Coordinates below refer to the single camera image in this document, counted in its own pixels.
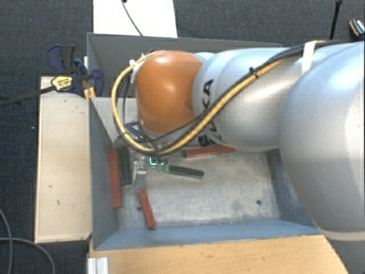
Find grey metal bin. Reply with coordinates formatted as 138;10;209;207
86;32;322;252

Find pale wood flat board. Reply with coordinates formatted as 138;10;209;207
34;76;93;244

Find dark green flat block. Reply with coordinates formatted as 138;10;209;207
119;145;134;186
167;164;205;180

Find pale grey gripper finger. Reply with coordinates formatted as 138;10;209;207
132;168;141;194
139;168;148;193

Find red-brown flat block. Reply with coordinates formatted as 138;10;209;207
137;188;157;230
108;148;124;209
181;144;237;159

